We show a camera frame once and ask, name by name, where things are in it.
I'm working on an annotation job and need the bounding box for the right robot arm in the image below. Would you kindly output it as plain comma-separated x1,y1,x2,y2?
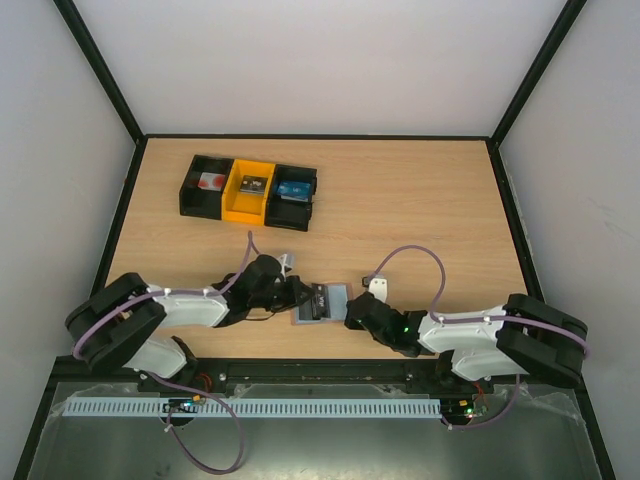
345,293,588,392

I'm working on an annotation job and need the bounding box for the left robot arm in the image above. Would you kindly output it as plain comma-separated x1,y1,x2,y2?
65,254,314,379

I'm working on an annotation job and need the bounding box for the white red card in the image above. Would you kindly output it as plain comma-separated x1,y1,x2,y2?
197,172,226,192

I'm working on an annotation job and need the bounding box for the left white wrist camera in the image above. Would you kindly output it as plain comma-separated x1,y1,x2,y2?
277,253,295,276

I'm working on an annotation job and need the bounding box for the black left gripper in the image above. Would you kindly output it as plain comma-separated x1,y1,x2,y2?
250,275,314,312

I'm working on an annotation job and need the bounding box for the dark card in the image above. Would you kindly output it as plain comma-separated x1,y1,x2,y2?
239,175,268,196

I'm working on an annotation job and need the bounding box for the light blue cable duct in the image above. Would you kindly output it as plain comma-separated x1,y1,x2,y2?
62,397,441,419

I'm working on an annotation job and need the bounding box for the blue VIP card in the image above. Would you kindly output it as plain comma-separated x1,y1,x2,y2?
276,180,312,202

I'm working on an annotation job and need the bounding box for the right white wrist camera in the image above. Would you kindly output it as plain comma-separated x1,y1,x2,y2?
362,274,388,302

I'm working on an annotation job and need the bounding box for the black aluminium frame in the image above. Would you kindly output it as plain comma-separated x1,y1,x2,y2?
14,1,615,479

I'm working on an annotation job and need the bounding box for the metal front plate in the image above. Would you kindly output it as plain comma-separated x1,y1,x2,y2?
28,383,600,479

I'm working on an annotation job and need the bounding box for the left black bin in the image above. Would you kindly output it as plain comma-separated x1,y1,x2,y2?
179,155,234,220

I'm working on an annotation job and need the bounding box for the right black bin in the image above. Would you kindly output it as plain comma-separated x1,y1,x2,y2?
264,164,317,232

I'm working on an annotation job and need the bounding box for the yellow bin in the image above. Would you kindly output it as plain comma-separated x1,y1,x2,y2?
221,158,276,226

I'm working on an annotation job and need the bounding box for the black bin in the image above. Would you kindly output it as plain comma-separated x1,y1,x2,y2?
264,164,317,232
179,155,234,220

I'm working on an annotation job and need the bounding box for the black VIP logo card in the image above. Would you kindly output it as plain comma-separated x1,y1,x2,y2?
311,283,331,321

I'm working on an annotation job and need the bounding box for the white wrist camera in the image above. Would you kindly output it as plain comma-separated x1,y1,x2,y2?
362,274,388,302
277,253,295,276

